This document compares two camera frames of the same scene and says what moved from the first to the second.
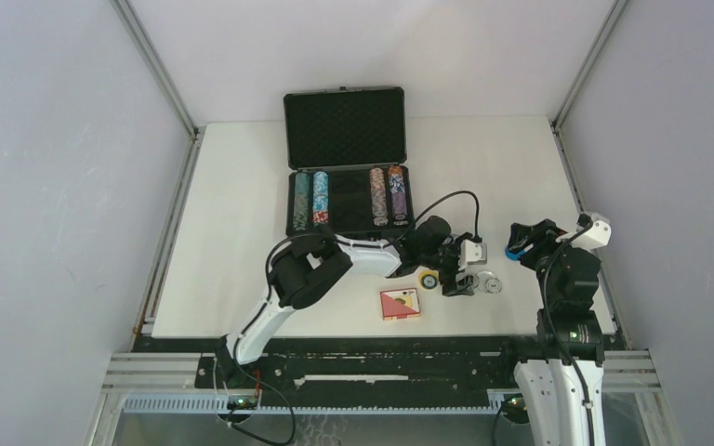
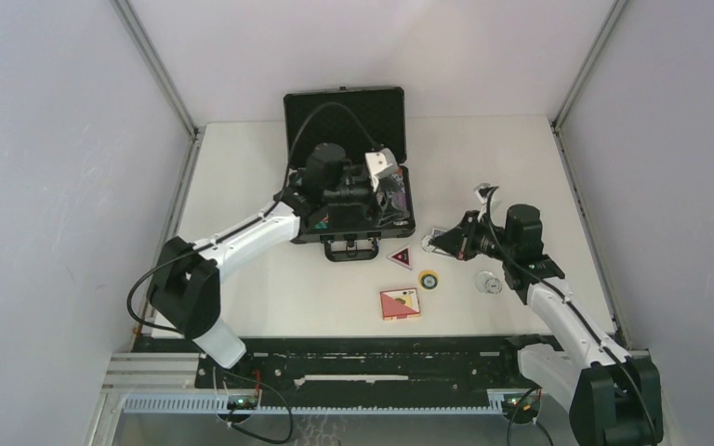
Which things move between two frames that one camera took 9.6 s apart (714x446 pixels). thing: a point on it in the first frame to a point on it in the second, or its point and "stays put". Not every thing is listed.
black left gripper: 461,288 to 372,212
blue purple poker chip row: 400,208 stays put
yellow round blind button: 429,280 stays put
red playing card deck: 400,304 stays put
